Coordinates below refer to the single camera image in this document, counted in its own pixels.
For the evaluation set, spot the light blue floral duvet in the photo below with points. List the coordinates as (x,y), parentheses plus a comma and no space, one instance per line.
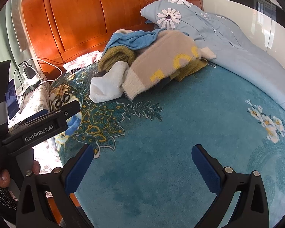
(233,50)

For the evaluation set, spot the beige fuzzy sweater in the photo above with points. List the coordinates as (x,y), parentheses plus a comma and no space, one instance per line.
(171,51)

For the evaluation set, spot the orange wooden headboard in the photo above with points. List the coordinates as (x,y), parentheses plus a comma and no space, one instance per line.
(61,30)

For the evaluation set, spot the blue sweater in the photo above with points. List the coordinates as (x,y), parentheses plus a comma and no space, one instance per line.
(134,41)

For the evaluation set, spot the teal floral bed blanket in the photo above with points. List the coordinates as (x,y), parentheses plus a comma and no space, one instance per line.
(142,174)

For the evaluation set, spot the white fleece garment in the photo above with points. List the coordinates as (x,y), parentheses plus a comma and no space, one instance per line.
(109,86)

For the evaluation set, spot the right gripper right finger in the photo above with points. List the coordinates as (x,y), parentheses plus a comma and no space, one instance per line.
(251,209)

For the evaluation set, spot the person left hand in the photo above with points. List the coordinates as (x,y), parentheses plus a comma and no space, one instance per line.
(5,176)

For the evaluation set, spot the olive green knit sweater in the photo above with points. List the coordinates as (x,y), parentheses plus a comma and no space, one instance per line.
(122,53)

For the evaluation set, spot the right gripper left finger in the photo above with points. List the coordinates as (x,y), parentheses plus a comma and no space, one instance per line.
(33,208)

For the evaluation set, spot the white black glossy wardrobe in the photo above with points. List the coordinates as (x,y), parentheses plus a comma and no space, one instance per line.
(262,21)

